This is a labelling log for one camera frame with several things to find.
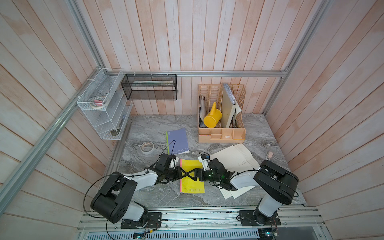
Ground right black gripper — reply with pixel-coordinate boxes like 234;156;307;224
186;169;222;184

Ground yellow cover notebook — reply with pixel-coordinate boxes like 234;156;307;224
180;160;205;194

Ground purple cover notebook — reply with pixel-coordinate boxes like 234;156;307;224
166;128;190;155

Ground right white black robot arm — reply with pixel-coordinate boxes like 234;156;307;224
180;158;299;226

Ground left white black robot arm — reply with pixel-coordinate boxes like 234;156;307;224
90;154;199;229

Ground open cream notebook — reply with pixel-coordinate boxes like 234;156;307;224
209;143;262;200

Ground clear tape roll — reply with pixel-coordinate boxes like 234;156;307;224
140;141;155;155

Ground yellow watering can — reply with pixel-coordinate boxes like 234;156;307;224
203;102;223;129

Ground beige desk organizer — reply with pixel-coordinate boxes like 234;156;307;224
198;85;246;144

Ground small pink eraser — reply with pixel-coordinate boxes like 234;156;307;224
266;152;274;161

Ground cream book in organizer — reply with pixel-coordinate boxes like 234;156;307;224
221;84;236;128

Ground papers in organizer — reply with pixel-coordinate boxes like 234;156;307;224
232;100;242;128

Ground tape roll on shelf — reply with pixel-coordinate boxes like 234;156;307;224
89;96;109;110

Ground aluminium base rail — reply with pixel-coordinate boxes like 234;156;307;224
75;205;332;240

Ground black mesh wall basket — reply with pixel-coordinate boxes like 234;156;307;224
121;74;178;101

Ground white wire shelf rack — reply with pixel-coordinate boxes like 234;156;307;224
77;68;132;141

